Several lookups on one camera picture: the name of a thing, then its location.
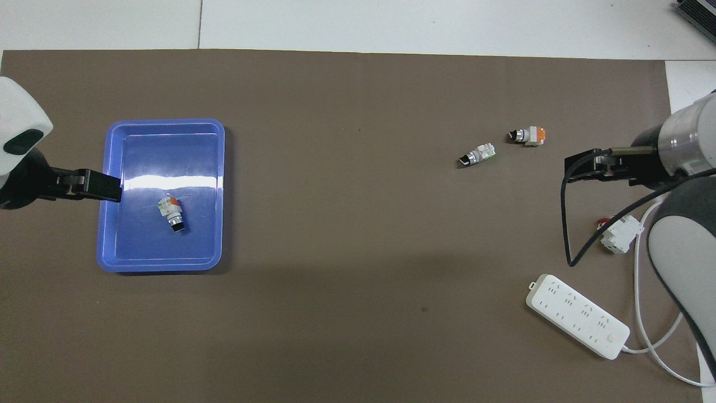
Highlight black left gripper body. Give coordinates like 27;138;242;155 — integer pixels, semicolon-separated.
0;147;59;211

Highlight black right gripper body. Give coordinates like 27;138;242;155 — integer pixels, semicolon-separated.
618;126;665;189

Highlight orange-tipped switch part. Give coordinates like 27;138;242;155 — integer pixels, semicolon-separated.
508;127;547;148

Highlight white circuit breaker red lever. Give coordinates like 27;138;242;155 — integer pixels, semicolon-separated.
597;215;644;255

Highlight blue plastic tray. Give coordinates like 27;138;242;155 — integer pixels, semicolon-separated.
96;118;225;273

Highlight white orange small part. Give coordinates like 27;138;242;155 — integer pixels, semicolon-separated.
459;143;497;168

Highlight white power strip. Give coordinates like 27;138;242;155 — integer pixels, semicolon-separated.
525;273;631;360

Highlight grey ribbed device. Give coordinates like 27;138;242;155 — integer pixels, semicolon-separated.
674;0;716;29

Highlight brown table mat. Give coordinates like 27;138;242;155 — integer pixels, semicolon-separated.
0;49;703;403

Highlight white selector switch black knob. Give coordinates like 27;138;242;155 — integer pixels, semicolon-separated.
157;196;186;234

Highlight white power strip cable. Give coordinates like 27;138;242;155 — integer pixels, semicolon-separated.
621;199;716;388

